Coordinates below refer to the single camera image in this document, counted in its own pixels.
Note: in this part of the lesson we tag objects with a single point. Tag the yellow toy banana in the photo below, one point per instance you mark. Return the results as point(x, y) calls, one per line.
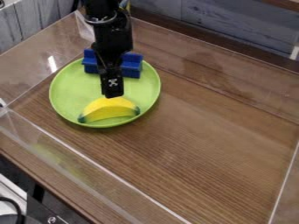
point(106, 108)

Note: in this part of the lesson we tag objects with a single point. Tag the green round plate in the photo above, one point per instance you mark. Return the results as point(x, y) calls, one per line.
point(75, 88)

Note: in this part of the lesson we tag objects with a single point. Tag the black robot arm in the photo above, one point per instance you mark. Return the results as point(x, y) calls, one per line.
point(102, 8)

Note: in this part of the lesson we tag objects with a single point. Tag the clear acrylic tray enclosure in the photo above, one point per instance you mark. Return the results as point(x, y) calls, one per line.
point(210, 158)

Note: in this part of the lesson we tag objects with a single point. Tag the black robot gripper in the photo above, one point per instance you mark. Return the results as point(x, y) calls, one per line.
point(113, 43)

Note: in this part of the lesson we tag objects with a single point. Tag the blue plastic block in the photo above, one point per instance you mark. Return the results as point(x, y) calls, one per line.
point(131, 64)

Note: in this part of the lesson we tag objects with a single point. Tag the black box with knob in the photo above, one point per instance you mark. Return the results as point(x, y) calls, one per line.
point(51, 214)

